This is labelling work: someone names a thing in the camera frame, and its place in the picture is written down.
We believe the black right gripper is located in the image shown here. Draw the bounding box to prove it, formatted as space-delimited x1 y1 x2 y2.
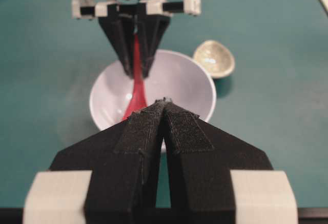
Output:
71 0 201 77

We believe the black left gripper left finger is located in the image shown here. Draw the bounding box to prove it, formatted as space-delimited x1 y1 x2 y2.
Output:
23 100 164 223

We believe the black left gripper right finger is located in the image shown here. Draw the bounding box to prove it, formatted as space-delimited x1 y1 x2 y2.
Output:
162 98 299 224

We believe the white round bowl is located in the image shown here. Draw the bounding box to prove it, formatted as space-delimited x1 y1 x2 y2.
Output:
89 49 217 130

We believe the red plastic spoon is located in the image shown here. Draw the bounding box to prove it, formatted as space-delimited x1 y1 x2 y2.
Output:
122 33 147 120

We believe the small speckled ceramic dish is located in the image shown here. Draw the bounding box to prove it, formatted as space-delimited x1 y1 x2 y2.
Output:
193 40 235 79

